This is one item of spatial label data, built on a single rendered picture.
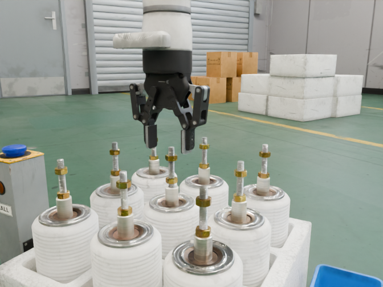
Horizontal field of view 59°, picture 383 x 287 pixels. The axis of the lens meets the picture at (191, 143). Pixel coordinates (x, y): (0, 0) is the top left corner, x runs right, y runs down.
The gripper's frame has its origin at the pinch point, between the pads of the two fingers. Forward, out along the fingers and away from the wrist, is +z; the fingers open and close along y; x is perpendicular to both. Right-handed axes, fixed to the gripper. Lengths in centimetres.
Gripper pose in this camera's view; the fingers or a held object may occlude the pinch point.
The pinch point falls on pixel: (168, 142)
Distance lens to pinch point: 54.7
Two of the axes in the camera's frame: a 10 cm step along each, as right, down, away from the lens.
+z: 0.0, 9.7, 2.2
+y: -8.5, -1.2, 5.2
